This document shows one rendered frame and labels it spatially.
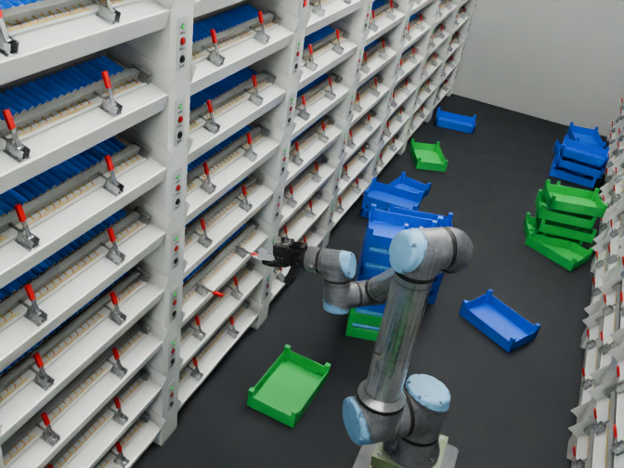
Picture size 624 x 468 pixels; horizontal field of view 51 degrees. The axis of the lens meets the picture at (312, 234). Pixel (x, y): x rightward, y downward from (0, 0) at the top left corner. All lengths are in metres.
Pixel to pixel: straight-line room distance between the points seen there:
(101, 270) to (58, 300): 0.14
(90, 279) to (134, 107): 0.42
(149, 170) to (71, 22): 0.46
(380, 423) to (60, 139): 1.23
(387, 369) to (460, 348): 1.09
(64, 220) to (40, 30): 0.40
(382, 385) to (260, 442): 0.63
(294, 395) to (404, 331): 0.84
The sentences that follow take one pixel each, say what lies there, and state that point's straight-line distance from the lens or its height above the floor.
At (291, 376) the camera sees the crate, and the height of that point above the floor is 0.00.
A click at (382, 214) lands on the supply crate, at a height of 0.52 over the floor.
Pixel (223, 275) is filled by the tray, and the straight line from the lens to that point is 2.31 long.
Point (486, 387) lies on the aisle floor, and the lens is 2.87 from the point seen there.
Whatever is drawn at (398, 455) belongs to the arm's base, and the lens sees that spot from 2.26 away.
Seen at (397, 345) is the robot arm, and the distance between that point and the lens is 1.89.
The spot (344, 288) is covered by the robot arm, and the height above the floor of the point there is 0.55.
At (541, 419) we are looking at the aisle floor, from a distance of 2.85.
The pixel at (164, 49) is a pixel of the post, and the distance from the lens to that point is 1.60.
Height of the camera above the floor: 1.89
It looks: 33 degrees down
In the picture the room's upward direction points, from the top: 9 degrees clockwise
